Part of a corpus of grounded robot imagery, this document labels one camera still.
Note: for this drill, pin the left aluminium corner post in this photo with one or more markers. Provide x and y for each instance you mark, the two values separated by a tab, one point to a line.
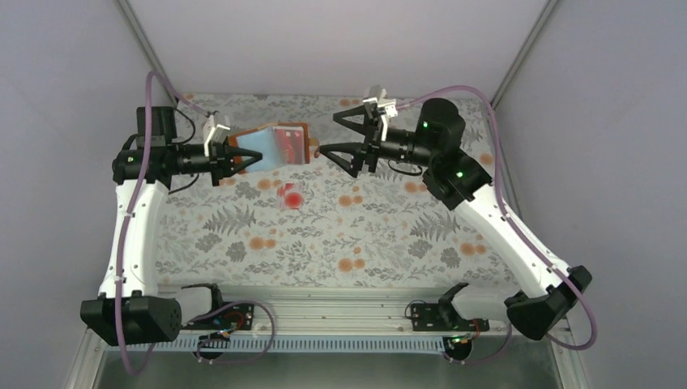
141	39

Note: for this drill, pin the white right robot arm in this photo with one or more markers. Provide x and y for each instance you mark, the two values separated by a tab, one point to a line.
548	287

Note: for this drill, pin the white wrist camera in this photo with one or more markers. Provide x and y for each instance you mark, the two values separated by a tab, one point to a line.
379	106
216	130

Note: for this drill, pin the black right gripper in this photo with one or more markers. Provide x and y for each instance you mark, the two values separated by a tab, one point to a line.
370	148

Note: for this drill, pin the brown leather card holder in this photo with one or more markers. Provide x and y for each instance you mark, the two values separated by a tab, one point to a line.
262	139

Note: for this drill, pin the aluminium corner frame post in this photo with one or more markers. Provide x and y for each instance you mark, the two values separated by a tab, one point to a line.
532	37

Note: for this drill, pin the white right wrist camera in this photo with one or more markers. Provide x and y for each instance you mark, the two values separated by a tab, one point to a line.
379	106

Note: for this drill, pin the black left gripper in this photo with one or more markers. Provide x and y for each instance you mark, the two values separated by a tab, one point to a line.
218	161

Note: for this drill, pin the grey red striped card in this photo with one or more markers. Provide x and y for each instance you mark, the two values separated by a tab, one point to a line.
291	142

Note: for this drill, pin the blue slotted cable duct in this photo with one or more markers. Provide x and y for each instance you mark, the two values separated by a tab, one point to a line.
327	344

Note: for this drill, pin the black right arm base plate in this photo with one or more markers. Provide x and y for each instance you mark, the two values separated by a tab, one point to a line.
425	316

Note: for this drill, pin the aluminium mounting rail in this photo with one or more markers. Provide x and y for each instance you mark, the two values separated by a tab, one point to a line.
327	317

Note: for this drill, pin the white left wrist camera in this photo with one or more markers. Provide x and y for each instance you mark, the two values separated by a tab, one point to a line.
216	130

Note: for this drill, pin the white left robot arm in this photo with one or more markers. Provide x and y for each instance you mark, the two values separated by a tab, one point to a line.
143	171

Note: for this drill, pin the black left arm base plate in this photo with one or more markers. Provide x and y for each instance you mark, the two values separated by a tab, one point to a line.
236	318

